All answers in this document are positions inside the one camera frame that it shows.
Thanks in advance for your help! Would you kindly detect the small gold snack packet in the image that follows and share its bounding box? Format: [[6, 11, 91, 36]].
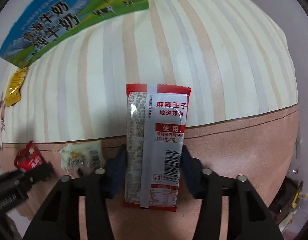
[[4, 68, 28, 107]]

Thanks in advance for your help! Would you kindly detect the small red snack packet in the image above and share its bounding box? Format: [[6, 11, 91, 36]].
[[14, 141, 45, 172]]

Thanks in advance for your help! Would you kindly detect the striped cream blanket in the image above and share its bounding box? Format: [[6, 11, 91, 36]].
[[0, 0, 299, 146]]

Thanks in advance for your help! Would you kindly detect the red white spicy strip packet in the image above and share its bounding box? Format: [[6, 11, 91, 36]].
[[124, 83, 191, 212]]

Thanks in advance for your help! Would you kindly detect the blue green milk carton box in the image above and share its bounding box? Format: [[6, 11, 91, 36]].
[[0, 0, 149, 68]]

